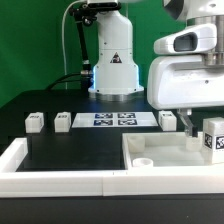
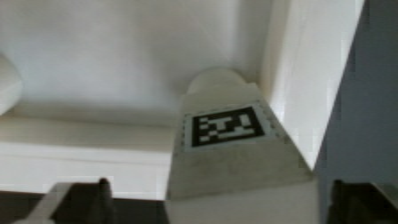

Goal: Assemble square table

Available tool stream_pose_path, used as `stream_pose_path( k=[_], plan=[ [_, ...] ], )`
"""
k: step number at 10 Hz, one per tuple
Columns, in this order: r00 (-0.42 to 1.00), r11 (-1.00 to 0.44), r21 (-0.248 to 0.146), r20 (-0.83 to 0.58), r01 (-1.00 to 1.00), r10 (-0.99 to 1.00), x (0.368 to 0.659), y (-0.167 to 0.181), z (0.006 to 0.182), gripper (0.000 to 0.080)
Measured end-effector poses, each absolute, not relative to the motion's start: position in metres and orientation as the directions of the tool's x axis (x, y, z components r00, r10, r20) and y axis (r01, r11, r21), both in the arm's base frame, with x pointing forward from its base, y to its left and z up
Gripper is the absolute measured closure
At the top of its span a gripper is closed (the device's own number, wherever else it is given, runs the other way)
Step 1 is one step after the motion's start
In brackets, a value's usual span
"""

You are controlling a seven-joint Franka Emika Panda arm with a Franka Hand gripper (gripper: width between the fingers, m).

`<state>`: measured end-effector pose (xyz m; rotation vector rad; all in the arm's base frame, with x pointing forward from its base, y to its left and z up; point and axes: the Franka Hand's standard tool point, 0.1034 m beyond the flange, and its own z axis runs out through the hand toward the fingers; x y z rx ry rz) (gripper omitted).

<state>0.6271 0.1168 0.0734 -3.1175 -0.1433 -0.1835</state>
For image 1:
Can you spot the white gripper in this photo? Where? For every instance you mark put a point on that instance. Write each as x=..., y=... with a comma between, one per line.
x=179, y=78

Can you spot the white square table top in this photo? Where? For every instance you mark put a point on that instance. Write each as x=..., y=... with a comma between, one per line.
x=172, y=149

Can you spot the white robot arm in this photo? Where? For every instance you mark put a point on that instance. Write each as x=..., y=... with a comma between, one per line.
x=116, y=76

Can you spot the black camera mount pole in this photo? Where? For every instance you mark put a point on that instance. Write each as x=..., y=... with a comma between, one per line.
x=84, y=16

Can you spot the white fiducial marker sheet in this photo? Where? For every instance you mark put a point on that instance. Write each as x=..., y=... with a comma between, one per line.
x=114, y=119

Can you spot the white U-shaped obstacle fence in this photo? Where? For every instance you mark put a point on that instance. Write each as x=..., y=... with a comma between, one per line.
x=139, y=181

